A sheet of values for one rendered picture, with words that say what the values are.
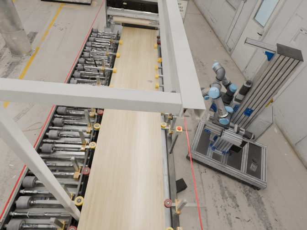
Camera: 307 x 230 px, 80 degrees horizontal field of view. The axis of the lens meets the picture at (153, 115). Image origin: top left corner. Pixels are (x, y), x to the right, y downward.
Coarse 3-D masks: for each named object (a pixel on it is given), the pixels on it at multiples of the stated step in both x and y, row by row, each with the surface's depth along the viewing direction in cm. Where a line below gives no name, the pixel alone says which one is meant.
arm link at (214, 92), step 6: (216, 84) 208; (210, 90) 205; (216, 90) 201; (210, 96) 208; (216, 96) 205; (216, 102) 213; (222, 102) 214; (222, 108) 216; (222, 114) 220; (228, 114) 226; (222, 120) 223; (228, 120) 221
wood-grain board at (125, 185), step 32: (128, 32) 408; (128, 64) 329; (128, 128) 238; (160, 128) 244; (96, 160) 204; (128, 160) 209; (160, 160) 214; (96, 192) 182; (128, 192) 186; (160, 192) 190; (96, 224) 165; (128, 224) 168; (160, 224) 171
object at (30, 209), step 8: (104, 56) 364; (88, 64) 342; (96, 64) 344; (96, 72) 331; (40, 152) 218; (16, 208) 179; (32, 208) 180; (40, 208) 181; (48, 208) 182; (56, 208) 183
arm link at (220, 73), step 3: (219, 69) 237; (222, 69) 236; (219, 72) 237; (222, 72) 235; (225, 72) 239; (219, 75) 237; (222, 75) 236; (216, 78) 241; (219, 78) 239; (222, 78) 239; (213, 81) 247; (216, 81) 243; (219, 81) 242; (204, 96) 261; (207, 96) 259
